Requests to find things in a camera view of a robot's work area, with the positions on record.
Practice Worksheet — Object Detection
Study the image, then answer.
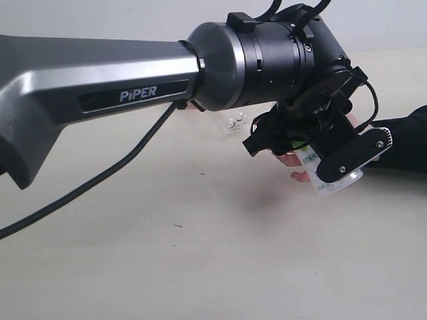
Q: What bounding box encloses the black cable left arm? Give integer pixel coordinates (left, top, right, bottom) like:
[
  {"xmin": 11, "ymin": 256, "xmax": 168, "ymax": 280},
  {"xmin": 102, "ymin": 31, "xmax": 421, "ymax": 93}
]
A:
[{"xmin": 0, "ymin": 102, "xmax": 177, "ymax": 239}]

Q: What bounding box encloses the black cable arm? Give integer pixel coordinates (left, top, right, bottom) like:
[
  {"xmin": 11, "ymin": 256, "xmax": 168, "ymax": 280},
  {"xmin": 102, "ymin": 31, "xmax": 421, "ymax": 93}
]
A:
[
  {"xmin": 0, "ymin": 102, "xmax": 177, "ymax": 239},
  {"xmin": 353, "ymin": 66, "xmax": 381, "ymax": 129}
]

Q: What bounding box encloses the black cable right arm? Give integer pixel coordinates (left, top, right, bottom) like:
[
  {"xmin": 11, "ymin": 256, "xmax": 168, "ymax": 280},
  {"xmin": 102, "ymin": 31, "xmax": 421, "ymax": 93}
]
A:
[{"xmin": 353, "ymin": 66, "xmax": 381, "ymax": 129}]

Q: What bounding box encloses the clear bottle red label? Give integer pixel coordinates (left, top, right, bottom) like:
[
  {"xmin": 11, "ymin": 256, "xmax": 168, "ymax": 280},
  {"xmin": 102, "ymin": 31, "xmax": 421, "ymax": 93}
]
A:
[{"xmin": 186, "ymin": 102, "xmax": 254, "ymax": 139}]

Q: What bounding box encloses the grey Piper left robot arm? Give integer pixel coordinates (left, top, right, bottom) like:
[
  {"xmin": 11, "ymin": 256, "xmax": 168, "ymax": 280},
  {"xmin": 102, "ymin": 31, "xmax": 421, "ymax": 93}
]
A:
[{"xmin": 1, "ymin": 1, "xmax": 367, "ymax": 189}]

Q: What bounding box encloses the white bottle green label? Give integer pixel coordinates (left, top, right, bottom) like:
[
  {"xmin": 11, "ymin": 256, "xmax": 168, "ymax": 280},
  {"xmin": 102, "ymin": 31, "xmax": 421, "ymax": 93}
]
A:
[{"xmin": 292, "ymin": 141, "xmax": 364, "ymax": 196}]

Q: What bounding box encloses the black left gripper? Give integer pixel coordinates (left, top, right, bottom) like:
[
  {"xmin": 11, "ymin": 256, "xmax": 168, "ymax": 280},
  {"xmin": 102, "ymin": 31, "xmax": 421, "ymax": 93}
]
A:
[{"xmin": 242, "ymin": 67, "xmax": 367, "ymax": 158}]

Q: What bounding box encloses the black sleeved forearm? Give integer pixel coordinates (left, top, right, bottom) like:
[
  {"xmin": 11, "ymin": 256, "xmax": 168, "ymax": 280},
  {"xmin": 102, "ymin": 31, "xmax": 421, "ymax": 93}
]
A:
[{"xmin": 367, "ymin": 105, "xmax": 426, "ymax": 174}]

